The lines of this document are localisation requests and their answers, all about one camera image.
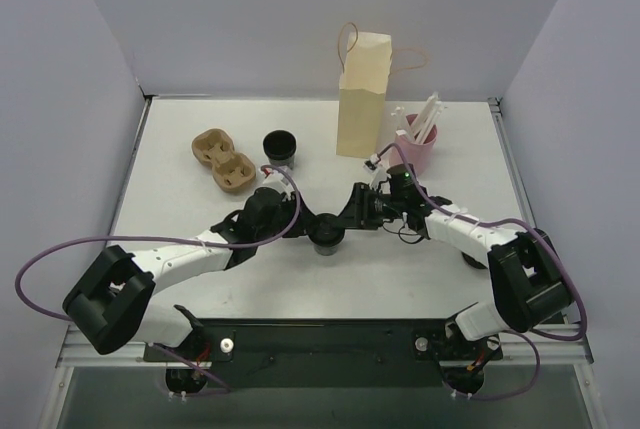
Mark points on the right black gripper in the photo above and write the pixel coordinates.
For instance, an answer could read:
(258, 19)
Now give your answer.
(360, 206)

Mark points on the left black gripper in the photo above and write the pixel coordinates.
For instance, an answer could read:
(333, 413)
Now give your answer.
(297, 216)

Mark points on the black cup lid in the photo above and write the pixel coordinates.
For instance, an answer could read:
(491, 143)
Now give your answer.
(325, 229)

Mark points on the black coffee cup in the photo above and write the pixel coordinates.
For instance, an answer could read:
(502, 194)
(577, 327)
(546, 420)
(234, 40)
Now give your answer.
(280, 148)
(326, 247)

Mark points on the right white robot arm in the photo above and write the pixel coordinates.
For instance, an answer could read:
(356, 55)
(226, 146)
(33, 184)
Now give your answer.
(526, 281)

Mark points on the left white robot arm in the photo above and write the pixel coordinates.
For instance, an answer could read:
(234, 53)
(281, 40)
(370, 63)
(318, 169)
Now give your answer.
(111, 302)

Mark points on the pink straw holder cup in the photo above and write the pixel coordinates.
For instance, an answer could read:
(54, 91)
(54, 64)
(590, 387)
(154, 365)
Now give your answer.
(417, 155)

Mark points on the brown pulp cup carrier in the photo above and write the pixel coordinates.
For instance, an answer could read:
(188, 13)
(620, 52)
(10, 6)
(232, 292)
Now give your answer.
(232, 171)

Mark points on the white wrapped straw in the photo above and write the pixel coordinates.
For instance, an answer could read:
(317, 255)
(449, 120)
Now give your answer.
(420, 125)
(403, 127)
(431, 124)

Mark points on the beige paper bag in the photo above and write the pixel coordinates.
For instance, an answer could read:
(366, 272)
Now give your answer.
(367, 61)

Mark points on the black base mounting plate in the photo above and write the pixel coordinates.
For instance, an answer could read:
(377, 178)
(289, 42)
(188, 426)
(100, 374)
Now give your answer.
(326, 353)

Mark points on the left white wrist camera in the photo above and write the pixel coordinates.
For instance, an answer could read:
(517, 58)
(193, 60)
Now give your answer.
(277, 178)

